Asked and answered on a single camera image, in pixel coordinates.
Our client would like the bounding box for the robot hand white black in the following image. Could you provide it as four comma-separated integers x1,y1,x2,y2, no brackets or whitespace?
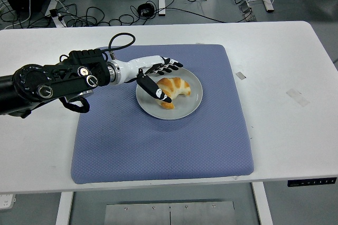
116,55,184,104

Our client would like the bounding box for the croissant bread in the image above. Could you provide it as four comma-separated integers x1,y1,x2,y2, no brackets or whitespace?
155,77,192,110

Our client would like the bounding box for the grey round plate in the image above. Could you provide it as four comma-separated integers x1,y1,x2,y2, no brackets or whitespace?
135,65,204,120

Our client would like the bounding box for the blue quilted mat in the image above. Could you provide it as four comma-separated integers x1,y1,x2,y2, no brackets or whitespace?
70,44,255,185

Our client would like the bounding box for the grey metal plate with screws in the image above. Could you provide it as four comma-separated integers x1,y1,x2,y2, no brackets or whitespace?
104,201,236,225

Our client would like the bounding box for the white table leg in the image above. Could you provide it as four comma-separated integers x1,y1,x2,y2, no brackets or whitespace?
251,182,274,225
54,191,74,225

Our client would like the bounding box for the large grey tape piece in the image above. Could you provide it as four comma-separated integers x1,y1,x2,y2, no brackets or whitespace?
286,88,311,108

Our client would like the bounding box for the white power strip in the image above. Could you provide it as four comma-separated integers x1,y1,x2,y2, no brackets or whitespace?
0,194,16,209

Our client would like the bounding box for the black desk control panel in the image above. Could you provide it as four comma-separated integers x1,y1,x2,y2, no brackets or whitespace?
287,178,337,188

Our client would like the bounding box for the coiled black cable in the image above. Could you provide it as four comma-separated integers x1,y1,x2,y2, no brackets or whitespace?
137,2,156,17

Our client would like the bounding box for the black cable tangle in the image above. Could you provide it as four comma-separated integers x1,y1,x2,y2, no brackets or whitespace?
0,3,148,29

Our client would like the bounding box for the long black cable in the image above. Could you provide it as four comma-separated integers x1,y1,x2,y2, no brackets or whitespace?
154,7,228,24

